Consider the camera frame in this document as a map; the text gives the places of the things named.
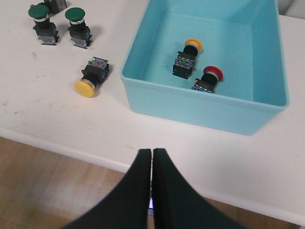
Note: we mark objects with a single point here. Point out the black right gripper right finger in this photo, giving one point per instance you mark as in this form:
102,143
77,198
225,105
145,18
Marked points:
177,205

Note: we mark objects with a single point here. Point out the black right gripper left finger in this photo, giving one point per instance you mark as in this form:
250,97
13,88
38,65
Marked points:
126,206

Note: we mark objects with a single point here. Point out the red push button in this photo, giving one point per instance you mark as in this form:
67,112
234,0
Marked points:
55,6
211,76

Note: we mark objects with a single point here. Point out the yellow push button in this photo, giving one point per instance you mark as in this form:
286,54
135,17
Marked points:
95,73
185,60

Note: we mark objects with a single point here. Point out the light blue plastic box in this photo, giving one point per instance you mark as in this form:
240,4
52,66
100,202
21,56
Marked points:
240,37

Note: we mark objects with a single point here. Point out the yellow push button lying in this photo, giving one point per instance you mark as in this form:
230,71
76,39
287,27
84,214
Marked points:
95,73

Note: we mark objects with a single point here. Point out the green push button right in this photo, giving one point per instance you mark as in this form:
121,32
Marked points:
79,32

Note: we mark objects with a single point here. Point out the green push button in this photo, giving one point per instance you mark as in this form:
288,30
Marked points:
46,31
79,32

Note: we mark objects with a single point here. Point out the green push button left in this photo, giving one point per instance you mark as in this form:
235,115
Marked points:
46,31

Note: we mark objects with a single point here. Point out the red push button lying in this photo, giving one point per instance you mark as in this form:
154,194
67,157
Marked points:
55,6

